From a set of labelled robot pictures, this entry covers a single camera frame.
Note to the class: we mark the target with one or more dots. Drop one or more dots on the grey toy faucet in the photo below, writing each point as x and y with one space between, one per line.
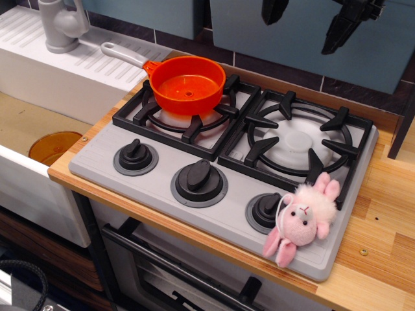
62 27

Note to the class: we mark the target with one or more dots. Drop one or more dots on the orange pot with grey handle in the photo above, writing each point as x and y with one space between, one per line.
184 85

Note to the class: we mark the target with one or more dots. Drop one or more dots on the black left stove knob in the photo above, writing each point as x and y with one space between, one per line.
135 159

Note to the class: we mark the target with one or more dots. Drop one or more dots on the pink plush bunny toy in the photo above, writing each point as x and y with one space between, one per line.
307 215

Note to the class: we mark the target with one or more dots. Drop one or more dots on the black stove knob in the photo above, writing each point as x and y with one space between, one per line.
199 185
261 212
135 159

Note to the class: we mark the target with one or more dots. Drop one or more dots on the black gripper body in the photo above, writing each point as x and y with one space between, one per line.
361 10

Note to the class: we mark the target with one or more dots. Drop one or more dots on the black burner grate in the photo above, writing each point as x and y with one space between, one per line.
202 135
286 141

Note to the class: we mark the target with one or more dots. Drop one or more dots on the white toy sink unit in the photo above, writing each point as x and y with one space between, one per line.
42 93

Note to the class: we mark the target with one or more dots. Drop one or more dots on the black middle stove knob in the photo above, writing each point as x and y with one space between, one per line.
199 185

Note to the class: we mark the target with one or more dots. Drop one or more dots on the grey toy stove top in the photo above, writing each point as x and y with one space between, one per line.
225 220

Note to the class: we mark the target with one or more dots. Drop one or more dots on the orange translucent lid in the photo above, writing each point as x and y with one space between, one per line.
51 147

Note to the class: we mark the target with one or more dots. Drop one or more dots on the black right stove knob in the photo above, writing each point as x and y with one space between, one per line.
261 212

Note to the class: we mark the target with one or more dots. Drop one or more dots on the teal right wall cabinet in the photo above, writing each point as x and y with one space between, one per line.
375 56

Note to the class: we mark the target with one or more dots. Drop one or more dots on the oven door with black handle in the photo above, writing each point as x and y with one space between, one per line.
164 273

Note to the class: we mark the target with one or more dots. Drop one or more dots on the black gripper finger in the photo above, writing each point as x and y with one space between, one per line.
341 28
272 10

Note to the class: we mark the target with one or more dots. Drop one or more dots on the black right burner grate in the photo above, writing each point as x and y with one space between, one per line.
286 141

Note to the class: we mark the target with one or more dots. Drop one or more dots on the black left burner grate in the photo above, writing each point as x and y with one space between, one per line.
202 135

